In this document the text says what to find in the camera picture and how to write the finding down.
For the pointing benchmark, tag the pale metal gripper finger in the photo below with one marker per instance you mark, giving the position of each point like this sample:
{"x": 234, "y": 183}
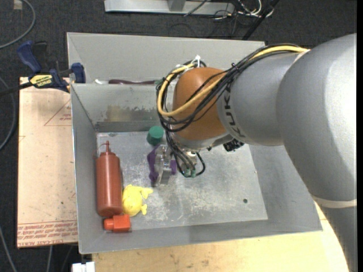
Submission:
{"x": 167, "y": 172}
{"x": 157, "y": 163}

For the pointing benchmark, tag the purple toy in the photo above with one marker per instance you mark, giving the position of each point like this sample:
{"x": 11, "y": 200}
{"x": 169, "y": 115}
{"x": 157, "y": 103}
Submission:
{"x": 151, "y": 163}

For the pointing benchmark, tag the dark green cylinder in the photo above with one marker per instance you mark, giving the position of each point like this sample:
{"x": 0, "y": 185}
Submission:
{"x": 155, "y": 135}

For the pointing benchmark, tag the yellow toy animal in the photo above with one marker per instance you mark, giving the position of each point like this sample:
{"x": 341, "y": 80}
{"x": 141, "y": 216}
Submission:
{"x": 132, "y": 200}

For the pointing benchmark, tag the grey metal bin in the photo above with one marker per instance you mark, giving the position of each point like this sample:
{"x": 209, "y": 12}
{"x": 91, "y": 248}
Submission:
{"x": 215, "y": 197}

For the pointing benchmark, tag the red-brown squeeze bottle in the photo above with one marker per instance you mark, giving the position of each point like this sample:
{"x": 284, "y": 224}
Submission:
{"x": 108, "y": 180}

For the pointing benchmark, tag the orange-red small block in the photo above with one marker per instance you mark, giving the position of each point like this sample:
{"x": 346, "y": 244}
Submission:
{"x": 118, "y": 223}

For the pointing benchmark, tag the dark purple long object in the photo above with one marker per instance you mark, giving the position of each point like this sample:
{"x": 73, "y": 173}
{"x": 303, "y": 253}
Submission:
{"x": 130, "y": 81}

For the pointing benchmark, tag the brown cardboard board red print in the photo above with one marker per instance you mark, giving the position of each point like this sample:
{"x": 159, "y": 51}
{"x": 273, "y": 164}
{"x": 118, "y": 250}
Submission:
{"x": 45, "y": 163}

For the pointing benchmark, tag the black cylinder on white bracket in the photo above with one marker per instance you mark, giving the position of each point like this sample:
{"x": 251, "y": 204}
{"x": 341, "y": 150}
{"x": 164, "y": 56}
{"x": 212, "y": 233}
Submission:
{"x": 233, "y": 146}

